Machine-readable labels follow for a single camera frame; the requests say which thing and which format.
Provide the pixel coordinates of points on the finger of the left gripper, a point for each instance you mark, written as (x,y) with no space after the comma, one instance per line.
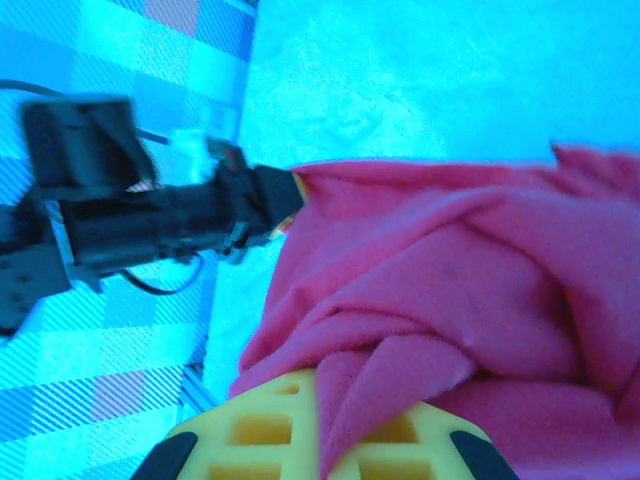
(277,192)
(280,227)

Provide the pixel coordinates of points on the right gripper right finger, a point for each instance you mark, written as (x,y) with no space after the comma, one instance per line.
(415,450)

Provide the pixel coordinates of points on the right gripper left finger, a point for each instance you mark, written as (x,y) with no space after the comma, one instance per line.
(260,435)

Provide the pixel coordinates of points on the red t-shirt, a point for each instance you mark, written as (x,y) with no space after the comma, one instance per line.
(450,280)

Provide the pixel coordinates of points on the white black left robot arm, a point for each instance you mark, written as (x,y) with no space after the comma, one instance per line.
(27,280)

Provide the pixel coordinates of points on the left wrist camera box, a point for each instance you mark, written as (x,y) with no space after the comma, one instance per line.
(85,142)

